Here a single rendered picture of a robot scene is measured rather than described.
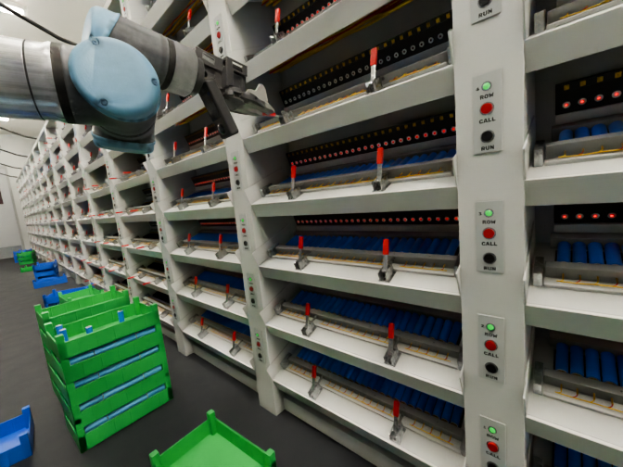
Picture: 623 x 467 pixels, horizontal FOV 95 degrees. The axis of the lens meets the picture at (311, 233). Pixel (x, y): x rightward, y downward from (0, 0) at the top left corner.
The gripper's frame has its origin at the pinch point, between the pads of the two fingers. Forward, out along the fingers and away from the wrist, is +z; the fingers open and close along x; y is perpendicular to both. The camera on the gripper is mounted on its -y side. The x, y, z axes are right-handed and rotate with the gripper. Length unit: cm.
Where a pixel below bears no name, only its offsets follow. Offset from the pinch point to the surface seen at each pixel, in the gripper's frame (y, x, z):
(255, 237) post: -32.2, 17.9, 9.5
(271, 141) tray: -4.3, 6.0, 6.2
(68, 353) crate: -68, 59, -32
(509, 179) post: -21, -50, 8
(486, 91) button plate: -7.2, -47.3, 5.3
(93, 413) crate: -90, 59, -26
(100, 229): -31, 228, 12
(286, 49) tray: 16.0, -3.9, 3.2
